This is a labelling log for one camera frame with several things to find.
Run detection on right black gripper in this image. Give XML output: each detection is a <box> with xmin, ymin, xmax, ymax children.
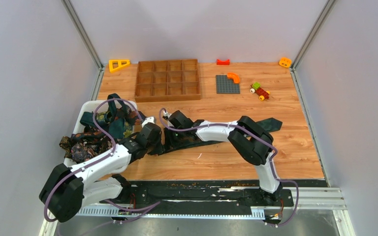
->
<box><xmin>164</xmin><ymin>126</ymin><xmax>186</xmax><ymax>151</ymax></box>

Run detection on dark green leaf tie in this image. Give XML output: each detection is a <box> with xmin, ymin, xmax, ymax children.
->
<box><xmin>165</xmin><ymin>118</ymin><xmax>283</xmax><ymax>154</ymax></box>

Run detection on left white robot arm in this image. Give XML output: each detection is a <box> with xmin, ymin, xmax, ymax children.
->
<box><xmin>39</xmin><ymin>123</ymin><xmax>161</xmax><ymax>223</ymax></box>

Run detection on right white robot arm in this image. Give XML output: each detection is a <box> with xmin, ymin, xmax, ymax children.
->
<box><xmin>158</xmin><ymin>108</ymin><xmax>282</xmax><ymax>205</ymax></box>

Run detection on pile of patterned ties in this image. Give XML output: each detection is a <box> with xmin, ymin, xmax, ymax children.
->
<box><xmin>59</xmin><ymin>93</ymin><xmax>146</xmax><ymax>164</ymax></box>

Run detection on wooden compartment tray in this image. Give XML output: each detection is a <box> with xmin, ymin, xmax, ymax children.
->
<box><xmin>134</xmin><ymin>59</ymin><xmax>202</xmax><ymax>103</ymax></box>

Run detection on grey studded baseplate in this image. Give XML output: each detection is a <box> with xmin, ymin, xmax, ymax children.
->
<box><xmin>216</xmin><ymin>75</ymin><xmax>240</xmax><ymax>94</ymax></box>

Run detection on white plastic basket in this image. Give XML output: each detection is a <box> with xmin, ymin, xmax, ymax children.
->
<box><xmin>63</xmin><ymin>100</ymin><xmax>138</xmax><ymax>175</ymax></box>

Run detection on orange curved block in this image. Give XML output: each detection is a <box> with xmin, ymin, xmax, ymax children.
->
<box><xmin>227</xmin><ymin>72</ymin><xmax>240</xmax><ymax>84</ymax></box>

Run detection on yellow triangular block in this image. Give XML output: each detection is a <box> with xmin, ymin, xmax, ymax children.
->
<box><xmin>108</xmin><ymin>59</ymin><xmax>131</xmax><ymax>73</ymax></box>

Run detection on red plastic block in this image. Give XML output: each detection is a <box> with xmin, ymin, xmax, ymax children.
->
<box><xmin>216</xmin><ymin>59</ymin><xmax>231</xmax><ymax>65</ymax></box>

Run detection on toy brick car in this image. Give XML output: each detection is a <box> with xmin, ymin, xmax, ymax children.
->
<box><xmin>250</xmin><ymin>82</ymin><xmax>270</xmax><ymax>101</ymax></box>

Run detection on orange round block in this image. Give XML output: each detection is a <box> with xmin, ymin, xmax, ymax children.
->
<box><xmin>279</xmin><ymin>57</ymin><xmax>292</xmax><ymax>68</ymax></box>

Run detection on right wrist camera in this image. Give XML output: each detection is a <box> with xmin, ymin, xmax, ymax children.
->
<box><xmin>162</xmin><ymin>111</ymin><xmax>171</xmax><ymax>120</ymax></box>

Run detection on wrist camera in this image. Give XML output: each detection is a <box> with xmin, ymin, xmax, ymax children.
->
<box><xmin>162</xmin><ymin>111</ymin><xmax>171</xmax><ymax>120</ymax></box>
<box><xmin>141</xmin><ymin>116</ymin><xmax>156</xmax><ymax>127</ymax></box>

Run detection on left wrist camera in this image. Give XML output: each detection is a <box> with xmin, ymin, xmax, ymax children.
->
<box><xmin>141</xmin><ymin>116</ymin><xmax>156</xmax><ymax>127</ymax></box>

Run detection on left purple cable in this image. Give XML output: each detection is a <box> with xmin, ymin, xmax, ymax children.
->
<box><xmin>43</xmin><ymin>98</ymin><xmax>146</xmax><ymax>222</ymax></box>

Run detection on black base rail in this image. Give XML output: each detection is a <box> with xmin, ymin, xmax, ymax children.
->
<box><xmin>99</xmin><ymin>178</ymin><xmax>296</xmax><ymax>217</ymax></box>

